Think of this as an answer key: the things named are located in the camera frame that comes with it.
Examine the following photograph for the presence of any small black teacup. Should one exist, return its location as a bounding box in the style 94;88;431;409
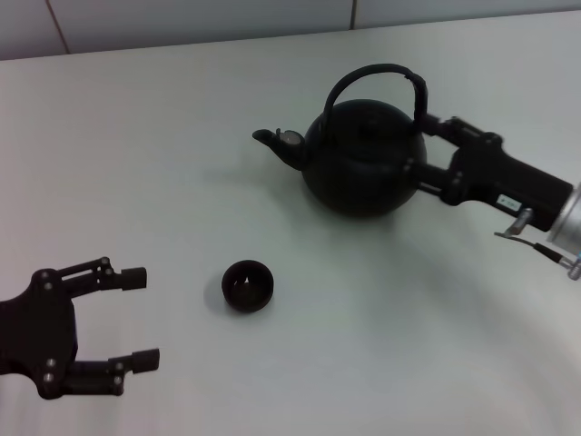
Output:
221;259;275;314

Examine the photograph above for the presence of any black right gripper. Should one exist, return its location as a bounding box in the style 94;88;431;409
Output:
406;113;575;233

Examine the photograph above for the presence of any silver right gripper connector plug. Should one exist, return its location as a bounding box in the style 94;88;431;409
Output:
494;207;533;238

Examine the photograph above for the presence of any black round teapot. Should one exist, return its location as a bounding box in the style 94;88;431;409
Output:
251;63;430;220

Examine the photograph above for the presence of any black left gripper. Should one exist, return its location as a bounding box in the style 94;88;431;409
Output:
0;256;162;401

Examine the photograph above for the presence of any thin right gripper cable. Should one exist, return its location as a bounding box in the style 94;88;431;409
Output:
494;231;581;281

